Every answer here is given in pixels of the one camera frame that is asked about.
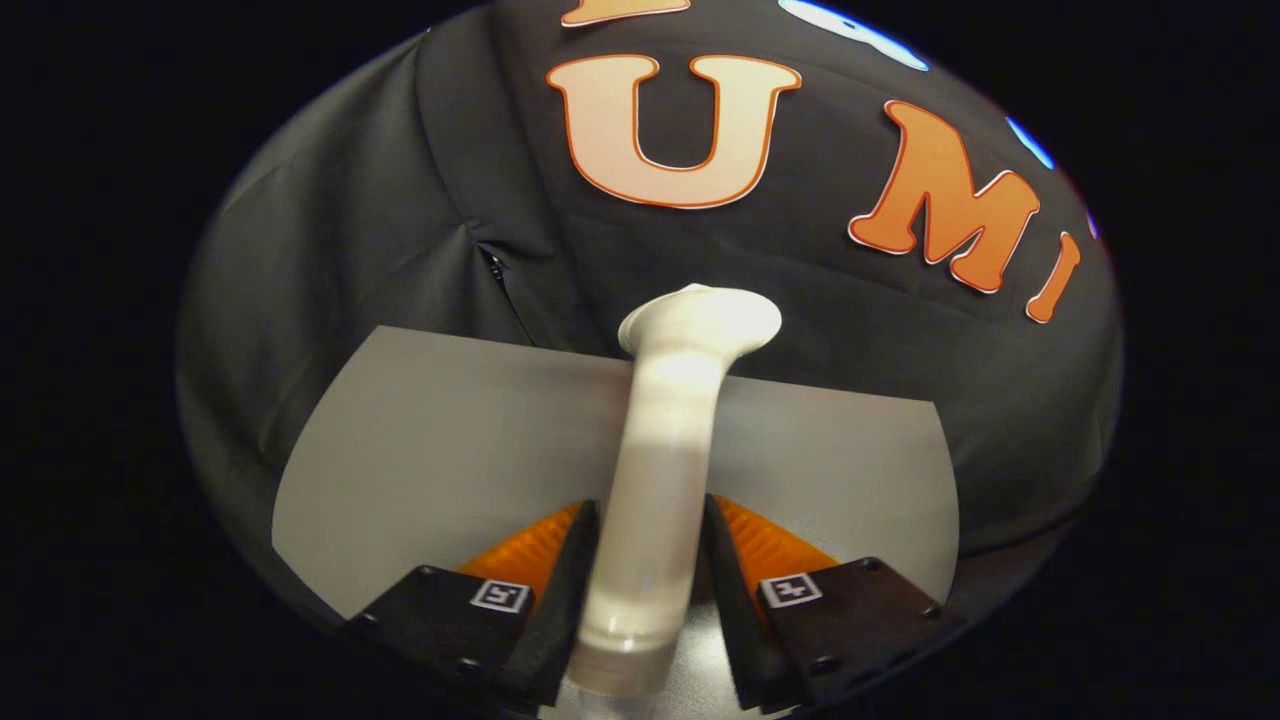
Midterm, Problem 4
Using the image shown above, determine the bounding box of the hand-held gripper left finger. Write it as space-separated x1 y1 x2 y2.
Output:
342 498 603 713

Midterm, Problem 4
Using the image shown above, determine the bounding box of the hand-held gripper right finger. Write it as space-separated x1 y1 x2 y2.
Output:
700 493 969 715

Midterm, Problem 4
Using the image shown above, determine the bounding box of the beige cabinet with grey top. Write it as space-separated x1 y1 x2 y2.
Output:
270 325 963 720

